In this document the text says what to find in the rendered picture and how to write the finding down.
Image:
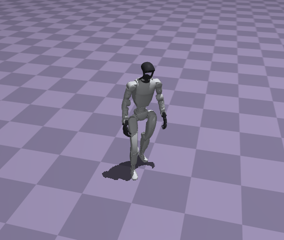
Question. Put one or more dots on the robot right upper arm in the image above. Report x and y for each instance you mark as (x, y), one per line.
(130, 87)

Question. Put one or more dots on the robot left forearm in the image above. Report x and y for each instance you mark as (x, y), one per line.
(162, 105)

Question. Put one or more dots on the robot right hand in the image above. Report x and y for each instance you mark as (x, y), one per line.
(125, 129)

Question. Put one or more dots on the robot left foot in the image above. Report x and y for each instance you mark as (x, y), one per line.
(143, 158)

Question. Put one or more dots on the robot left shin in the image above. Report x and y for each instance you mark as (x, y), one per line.
(143, 145)

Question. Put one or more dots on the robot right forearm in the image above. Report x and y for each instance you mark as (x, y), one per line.
(124, 111)

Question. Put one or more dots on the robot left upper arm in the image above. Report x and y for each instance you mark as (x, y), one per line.
(158, 89)

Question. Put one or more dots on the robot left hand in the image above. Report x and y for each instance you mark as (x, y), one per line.
(165, 120)

